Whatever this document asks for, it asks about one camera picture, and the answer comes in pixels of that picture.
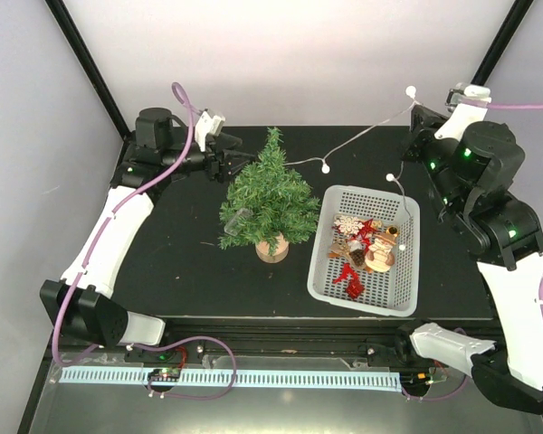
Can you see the red reindeer ornament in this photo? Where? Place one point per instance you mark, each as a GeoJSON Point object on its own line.
{"type": "Point", "coordinates": [347, 274]}

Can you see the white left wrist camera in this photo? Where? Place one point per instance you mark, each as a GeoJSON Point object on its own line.
{"type": "Point", "coordinates": [210, 123]}

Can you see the clear light battery box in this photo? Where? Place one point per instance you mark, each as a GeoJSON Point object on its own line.
{"type": "Point", "coordinates": [235, 225]}

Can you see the gold bell ornament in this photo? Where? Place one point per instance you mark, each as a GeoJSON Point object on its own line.
{"type": "Point", "coordinates": [392, 231]}

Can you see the red star ornament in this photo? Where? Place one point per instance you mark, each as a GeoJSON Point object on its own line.
{"type": "Point", "coordinates": [365, 232]}

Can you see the left green circuit board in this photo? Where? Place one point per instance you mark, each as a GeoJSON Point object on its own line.
{"type": "Point", "coordinates": [164, 375]}

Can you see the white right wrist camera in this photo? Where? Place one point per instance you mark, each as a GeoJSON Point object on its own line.
{"type": "Point", "coordinates": [468, 104]}

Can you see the small green christmas tree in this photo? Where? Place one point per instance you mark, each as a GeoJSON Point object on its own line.
{"type": "Point", "coordinates": [285, 211]}

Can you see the red gift box ornament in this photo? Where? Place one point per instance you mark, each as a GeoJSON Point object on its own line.
{"type": "Point", "coordinates": [354, 289]}

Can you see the white slotted cable duct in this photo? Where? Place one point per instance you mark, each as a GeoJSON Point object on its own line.
{"type": "Point", "coordinates": [221, 378]}

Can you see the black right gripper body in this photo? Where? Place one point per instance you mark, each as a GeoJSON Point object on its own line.
{"type": "Point", "coordinates": [412, 150]}

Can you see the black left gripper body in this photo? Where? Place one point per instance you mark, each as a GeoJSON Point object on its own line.
{"type": "Point", "coordinates": [214, 172]}

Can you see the right circuit board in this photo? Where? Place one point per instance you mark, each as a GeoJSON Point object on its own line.
{"type": "Point", "coordinates": [430, 376]}

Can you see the white snowflake ornament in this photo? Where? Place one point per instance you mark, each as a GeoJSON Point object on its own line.
{"type": "Point", "coordinates": [348, 225]}

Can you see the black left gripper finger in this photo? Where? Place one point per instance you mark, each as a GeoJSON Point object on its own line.
{"type": "Point", "coordinates": [227, 141]}
{"type": "Point", "coordinates": [235, 161]}

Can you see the snowman ornament with hat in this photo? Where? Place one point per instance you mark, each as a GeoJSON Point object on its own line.
{"type": "Point", "coordinates": [380, 257]}

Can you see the right black frame post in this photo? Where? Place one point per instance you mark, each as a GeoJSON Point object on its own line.
{"type": "Point", "coordinates": [499, 44]}

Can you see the white perforated plastic basket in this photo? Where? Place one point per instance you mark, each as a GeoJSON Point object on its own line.
{"type": "Point", "coordinates": [366, 251]}

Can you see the left black frame post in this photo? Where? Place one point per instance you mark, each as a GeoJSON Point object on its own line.
{"type": "Point", "coordinates": [80, 49]}

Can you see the black frame post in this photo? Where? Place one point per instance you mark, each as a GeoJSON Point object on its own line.
{"type": "Point", "coordinates": [499, 44]}
{"type": "Point", "coordinates": [80, 49]}

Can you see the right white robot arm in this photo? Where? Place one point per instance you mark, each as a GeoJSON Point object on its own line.
{"type": "Point", "coordinates": [471, 163]}

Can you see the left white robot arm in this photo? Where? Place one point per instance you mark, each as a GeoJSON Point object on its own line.
{"type": "Point", "coordinates": [160, 150]}

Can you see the pine cone ornament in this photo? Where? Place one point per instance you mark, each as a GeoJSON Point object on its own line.
{"type": "Point", "coordinates": [357, 258]}

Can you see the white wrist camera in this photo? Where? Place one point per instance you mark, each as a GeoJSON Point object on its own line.
{"type": "Point", "coordinates": [210, 123]}
{"type": "Point", "coordinates": [468, 104]}

